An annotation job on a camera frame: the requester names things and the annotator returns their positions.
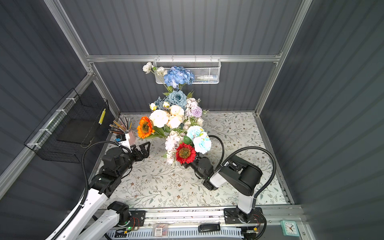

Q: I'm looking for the purple white flower bunch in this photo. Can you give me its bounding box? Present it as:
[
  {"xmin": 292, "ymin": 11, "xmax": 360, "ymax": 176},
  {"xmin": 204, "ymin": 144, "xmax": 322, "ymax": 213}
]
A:
[{"xmin": 184, "ymin": 98, "xmax": 207, "ymax": 129}]

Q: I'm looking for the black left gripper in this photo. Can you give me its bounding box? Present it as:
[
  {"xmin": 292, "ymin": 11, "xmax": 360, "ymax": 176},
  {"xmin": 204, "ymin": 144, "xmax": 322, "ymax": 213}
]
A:
[{"xmin": 116, "ymin": 140, "xmax": 149, "ymax": 180}]

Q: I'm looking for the cream peony flower stem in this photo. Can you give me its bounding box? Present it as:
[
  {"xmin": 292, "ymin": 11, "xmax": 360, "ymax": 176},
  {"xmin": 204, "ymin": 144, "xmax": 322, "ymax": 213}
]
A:
[{"xmin": 167, "ymin": 105, "xmax": 185, "ymax": 129}]

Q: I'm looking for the light teal carnation stem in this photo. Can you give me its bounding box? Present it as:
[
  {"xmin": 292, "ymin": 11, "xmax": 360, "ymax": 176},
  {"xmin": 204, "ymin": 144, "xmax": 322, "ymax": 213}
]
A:
[{"xmin": 183, "ymin": 126, "xmax": 212, "ymax": 154}]

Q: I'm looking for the pale pink hydrangea stem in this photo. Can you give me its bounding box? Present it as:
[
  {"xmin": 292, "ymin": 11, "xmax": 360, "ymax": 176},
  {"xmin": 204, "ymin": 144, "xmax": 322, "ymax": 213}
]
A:
[{"xmin": 165, "ymin": 131, "xmax": 183, "ymax": 165}]

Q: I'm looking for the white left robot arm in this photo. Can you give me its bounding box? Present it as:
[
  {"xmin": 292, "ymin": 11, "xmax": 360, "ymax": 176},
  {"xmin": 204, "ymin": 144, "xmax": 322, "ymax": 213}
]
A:
[{"xmin": 48, "ymin": 142, "xmax": 151, "ymax": 240}]

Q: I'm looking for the black wire wall basket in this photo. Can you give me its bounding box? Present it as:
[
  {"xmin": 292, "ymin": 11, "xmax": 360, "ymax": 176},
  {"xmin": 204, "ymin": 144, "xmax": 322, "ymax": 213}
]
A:
[{"xmin": 24, "ymin": 91, "xmax": 110, "ymax": 164}]

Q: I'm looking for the floral patterned table mat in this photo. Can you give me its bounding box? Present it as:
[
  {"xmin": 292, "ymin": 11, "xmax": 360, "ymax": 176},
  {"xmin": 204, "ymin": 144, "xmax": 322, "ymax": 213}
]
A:
[{"xmin": 102, "ymin": 112, "xmax": 272, "ymax": 209}]

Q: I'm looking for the white wire mesh basket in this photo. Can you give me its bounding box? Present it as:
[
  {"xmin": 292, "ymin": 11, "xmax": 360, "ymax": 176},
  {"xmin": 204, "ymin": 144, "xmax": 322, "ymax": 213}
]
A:
[{"xmin": 153, "ymin": 58, "xmax": 222, "ymax": 85}]

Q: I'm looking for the orange sunflower stem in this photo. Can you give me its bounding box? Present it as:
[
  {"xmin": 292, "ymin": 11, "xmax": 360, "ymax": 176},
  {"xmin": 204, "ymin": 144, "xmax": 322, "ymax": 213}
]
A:
[{"xmin": 137, "ymin": 116, "xmax": 165, "ymax": 139}]

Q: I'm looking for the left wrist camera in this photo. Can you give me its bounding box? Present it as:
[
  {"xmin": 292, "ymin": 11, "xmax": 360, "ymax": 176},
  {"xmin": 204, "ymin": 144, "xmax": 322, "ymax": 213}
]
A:
[{"xmin": 115, "ymin": 134, "xmax": 131, "ymax": 150}]

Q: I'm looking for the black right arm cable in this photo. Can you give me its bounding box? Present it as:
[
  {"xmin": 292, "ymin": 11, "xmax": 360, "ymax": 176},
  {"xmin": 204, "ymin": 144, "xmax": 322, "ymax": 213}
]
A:
[{"xmin": 208, "ymin": 134, "xmax": 277, "ymax": 208}]

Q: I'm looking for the white rose stem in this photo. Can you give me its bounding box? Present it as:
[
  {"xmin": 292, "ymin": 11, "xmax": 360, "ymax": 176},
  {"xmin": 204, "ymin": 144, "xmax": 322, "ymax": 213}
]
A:
[{"xmin": 142, "ymin": 62, "xmax": 168, "ymax": 87}]

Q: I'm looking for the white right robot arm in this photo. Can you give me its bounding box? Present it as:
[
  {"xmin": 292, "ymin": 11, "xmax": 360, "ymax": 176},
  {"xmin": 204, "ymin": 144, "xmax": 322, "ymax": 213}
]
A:
[{"xmin": 182, "ymin": 155, "xmax": 263, "ymax": 223}]

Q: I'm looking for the peach flower stem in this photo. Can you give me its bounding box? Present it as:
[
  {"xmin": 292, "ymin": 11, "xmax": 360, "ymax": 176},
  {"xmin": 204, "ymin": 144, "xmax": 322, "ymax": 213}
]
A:
[{"xmin": 149, "ymin": 103, "xmax": 170, "ymax": 128}]

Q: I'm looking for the black remote device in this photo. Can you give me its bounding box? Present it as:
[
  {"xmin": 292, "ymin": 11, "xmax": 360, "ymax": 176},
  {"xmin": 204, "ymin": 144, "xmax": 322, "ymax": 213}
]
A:
[{"xmin": 198, "ymin": 224, "xmax": 221, "ymax": 233}]

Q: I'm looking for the pink pencil cup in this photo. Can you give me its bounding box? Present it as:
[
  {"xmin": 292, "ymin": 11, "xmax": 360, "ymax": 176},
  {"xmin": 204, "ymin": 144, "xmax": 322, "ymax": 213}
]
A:
[{"xmin": 126, "ymin": 131, "xmax": 136, "ymax": 146}]

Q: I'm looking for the dusty blue rose bunch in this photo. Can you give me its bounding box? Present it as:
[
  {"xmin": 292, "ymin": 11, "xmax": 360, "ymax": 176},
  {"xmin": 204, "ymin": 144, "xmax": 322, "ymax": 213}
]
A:
[{"xmin": 154, "ymin": 91, "xmax": 187, "ymax": 110}]

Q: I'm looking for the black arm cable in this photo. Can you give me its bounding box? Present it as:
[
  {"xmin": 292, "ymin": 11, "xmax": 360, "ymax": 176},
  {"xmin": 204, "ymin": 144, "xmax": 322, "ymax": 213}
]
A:
[
  {"xmin": 49, "ymin": 140, "xmax": 124, "ymax": 240},
  {"xmin": 208, "ymin": 134, "xmax": 277, "ymax": 208}
]

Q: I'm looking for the red berry sprig stem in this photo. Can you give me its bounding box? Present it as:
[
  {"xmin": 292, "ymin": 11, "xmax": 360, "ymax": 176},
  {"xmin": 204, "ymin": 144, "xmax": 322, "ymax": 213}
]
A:
[{"xmin": 176, "ymin": 143, "xmax": 197, "ymax": 164}]

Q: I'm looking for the blue hydrangea flower stem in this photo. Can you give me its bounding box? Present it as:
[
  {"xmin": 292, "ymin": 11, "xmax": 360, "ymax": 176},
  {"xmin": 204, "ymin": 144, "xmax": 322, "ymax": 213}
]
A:
[{"xmin": 164, "ymin": 66, "xmax": 195, "ymax": 90}]

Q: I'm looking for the coloured pencils bundle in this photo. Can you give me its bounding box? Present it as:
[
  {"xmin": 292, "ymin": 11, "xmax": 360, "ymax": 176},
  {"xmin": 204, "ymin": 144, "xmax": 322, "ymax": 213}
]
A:
[{"xmin": 109, "ymin": 117, "xmax": 132, "ymax": 135}]

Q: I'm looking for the teal small clock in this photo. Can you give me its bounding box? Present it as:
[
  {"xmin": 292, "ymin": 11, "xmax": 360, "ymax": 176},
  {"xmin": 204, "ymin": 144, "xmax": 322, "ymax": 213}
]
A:
[{"xmin": 281, "ymin": 220, "xmax": 300, "ymax": 237}]

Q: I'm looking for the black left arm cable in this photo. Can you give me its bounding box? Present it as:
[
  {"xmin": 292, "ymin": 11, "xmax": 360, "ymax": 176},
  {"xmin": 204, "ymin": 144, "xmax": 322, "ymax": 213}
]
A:
[{"xmin": 49, "ymin": 140, "xmax": 124, "ymax": 240}]

